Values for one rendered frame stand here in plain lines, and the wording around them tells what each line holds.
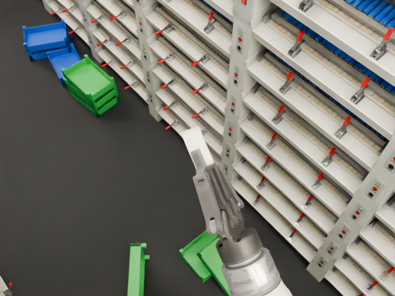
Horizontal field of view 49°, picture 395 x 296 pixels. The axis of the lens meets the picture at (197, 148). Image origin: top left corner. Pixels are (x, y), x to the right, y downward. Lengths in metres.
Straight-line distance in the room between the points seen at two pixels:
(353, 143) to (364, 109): 0.19
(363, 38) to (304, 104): 0.40
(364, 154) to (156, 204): 1.39
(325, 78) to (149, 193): 1.47
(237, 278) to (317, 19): 0.89
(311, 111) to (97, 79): 1.73
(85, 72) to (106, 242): 1.17
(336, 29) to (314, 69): 0.19
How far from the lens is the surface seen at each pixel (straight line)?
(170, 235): 2.53
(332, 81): 1.50
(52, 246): 2.63
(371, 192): 1.67
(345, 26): 1.39
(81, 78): 3.04
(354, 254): 2.07
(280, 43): 1.59
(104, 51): 3.25
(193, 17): 1.96
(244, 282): 0.75
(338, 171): 1.77
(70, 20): 3.56
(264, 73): 1.74
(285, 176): 2.14
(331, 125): 1.63
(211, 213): 0.71
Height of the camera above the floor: 2.34
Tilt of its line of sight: 57 degrees down
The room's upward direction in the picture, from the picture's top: straight up
